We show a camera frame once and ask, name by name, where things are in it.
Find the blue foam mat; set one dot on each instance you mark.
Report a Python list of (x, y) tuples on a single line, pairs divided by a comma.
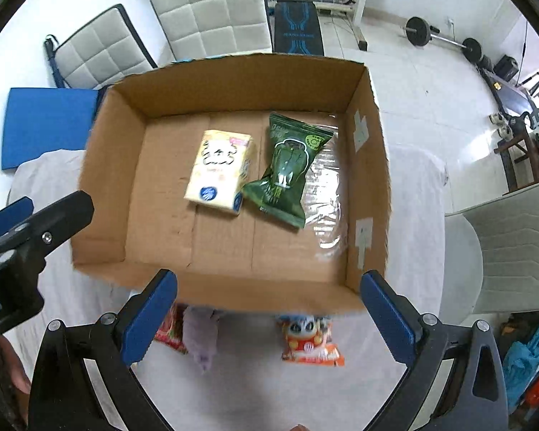
[(49, 121)]

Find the purple plush toy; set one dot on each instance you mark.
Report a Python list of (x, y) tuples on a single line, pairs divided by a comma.
[(201, 339)]

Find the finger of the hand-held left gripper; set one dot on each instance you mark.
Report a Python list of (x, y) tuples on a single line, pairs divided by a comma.
[(9, 214), (65, 215)]

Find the red snack packet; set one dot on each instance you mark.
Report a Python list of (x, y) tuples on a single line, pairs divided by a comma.
[(170, 337)]

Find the white plastic chair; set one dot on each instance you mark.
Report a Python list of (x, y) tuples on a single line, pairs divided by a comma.
[(516, 251)]

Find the person's left hand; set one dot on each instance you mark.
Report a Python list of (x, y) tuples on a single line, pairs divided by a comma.
[(17, 368)]

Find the wooden rack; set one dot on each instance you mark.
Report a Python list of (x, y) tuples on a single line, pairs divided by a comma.
[(528, 143)]

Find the cardboard box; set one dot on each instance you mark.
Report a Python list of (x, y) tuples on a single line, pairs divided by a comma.
[(161, 188)]

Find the black blue weight bench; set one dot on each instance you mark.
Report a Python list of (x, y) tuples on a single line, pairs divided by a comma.
[(296, 27)]

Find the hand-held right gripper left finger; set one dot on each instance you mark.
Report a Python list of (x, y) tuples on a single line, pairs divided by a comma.
[(147, 323)]

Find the cream yellow tissue pack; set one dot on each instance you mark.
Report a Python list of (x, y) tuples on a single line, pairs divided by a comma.
[(215, 175)]

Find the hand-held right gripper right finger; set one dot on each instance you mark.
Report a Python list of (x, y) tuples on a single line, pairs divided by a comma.
[(386, 321)]

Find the barbell with black plates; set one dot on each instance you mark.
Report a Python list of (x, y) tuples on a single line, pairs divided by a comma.
[(420, 31)]

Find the green snack packet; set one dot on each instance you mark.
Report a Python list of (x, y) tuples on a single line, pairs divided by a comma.
[(287, 166)]

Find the black treadmill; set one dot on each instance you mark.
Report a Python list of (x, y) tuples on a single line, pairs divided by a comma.
[(512, 90)]

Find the blue cloth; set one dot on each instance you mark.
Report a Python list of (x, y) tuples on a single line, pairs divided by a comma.
[(528, 359)]

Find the white tablecloth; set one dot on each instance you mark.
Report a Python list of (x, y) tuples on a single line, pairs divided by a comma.
[(260, 390)]

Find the white quilted folding chair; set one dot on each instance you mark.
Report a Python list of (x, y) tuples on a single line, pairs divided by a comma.
[(94, 49), (206, 9)]

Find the white weight rack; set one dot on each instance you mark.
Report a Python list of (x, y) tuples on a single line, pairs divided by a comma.
[(361, 4)]

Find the orange cartoon snack packet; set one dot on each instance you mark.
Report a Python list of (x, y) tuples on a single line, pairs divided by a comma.
[(311, 346)]

